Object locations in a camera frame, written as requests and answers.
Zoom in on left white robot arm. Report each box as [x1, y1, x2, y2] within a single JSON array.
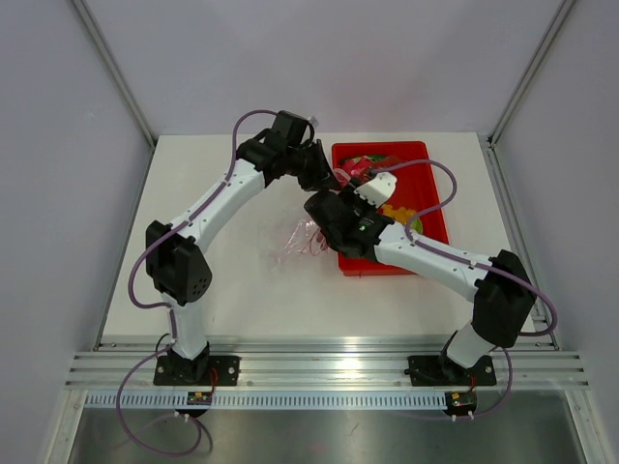
[[145, 110, 338, 385]]

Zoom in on yellow ginger root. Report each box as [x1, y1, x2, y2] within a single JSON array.
[[380, 204, 417, 224]]

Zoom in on clear zip top bag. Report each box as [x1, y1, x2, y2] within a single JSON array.
[[264, 192, 320, 265]]

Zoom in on left small circuit board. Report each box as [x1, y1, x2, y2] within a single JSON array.
[[187, 391, 213, 406]]

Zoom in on aluminium frame post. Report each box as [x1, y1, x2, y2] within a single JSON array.
[[487, 0, 579, 149], [68, 0, 158, 152]]

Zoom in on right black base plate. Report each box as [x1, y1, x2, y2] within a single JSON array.
[[404, 355, 497, 388]]

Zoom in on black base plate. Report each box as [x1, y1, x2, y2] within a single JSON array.
[[404, 355, 497, 388], [153, 355, 241, 387]]

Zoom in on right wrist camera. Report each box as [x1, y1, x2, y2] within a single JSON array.
[[354, 172, 398, 208]]

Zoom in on aluminium mounting rail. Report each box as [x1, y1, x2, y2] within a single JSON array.
[[65, 335, 590, 391]]

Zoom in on white slotted cable duct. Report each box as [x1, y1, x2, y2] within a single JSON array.
[[85, 391, 446, 411]]

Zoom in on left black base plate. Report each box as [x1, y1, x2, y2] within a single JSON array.
[[153, 355, 241, 387]]

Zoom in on small circuit board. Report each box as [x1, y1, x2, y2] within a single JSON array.
[[187, 391, 213, 406], [444, 391, 478, 421]]

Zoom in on pink dragon fruit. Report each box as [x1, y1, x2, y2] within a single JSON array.
[[339, 155, 400, 178]]

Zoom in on right small circuit board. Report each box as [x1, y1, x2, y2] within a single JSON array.
[[444, 391, 478, 421]]

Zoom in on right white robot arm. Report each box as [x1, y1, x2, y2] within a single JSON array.
[[304, 190, 536, 383]]

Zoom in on right aluminium frame post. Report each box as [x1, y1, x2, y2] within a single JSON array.
[[487, 0, 579, 149]]

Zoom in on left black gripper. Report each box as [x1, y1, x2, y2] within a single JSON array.
[[284, 138, 340, 192]]

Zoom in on left aluminium frame post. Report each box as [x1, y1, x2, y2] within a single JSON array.
[[68, 0, 158, 152]]

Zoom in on red plastic tray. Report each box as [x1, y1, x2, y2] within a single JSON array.
[[331, 141, 449, 277]]

